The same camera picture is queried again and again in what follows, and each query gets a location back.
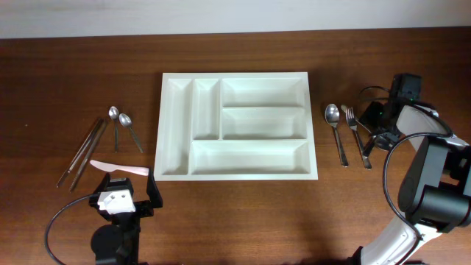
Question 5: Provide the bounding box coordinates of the steel fork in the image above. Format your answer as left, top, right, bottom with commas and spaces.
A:
341, 105, 372, 169
362, 135, 376, 158

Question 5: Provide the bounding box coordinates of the large steel spoon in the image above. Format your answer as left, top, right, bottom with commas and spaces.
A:
325, 104, 349, 167

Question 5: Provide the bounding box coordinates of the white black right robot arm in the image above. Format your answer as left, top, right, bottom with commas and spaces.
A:
343, 73, 470, 265

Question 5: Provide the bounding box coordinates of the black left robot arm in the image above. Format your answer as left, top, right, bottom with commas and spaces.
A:
88, 168, 163, 264

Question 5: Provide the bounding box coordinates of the pink plastic knife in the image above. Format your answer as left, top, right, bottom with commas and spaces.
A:
90, 160, 149, 177

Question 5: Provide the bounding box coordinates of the small steel teaspoon right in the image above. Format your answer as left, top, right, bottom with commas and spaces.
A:
118, 113, 144, 153

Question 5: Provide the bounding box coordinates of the small steel teaspoon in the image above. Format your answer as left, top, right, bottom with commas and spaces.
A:
108, 106, 119, 152
118, 113, 144, 153

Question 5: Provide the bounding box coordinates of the small steel teaspoon left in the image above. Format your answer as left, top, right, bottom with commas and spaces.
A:
108, 106, 119, 152

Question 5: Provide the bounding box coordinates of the white plastic cutlery tray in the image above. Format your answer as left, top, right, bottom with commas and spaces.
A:
154, 72, 318, 181

